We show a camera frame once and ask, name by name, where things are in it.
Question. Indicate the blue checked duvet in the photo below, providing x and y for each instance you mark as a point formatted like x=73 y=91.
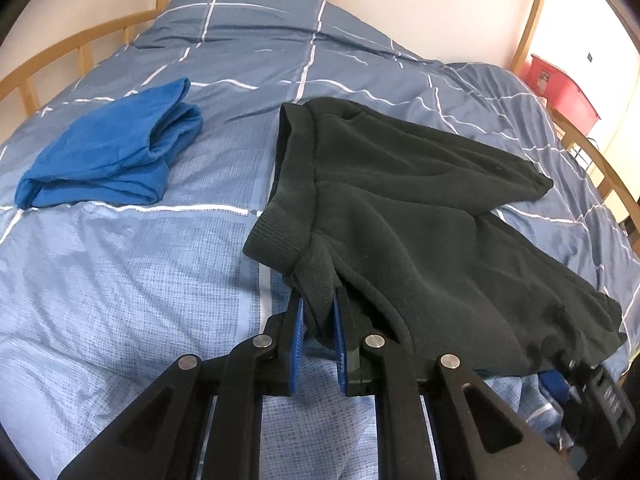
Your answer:
x=150 y=285

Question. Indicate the black sweater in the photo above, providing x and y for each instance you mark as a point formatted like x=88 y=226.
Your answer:
x=400 y=220

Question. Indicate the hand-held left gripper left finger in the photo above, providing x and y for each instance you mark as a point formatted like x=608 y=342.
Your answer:
x=298 y=345

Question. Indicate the red storage box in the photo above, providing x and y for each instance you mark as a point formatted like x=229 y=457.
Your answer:
x=562 y=85

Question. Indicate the blue folded garment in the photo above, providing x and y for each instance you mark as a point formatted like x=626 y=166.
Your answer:
x=115 y=150

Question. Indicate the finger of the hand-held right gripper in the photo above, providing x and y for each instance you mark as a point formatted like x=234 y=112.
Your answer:
x=554 y=385

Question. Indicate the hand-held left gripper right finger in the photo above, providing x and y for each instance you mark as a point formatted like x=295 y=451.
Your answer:
x=341 y=345

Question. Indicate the wooden bed frame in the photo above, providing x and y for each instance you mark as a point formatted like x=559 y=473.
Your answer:
x=60 y=55

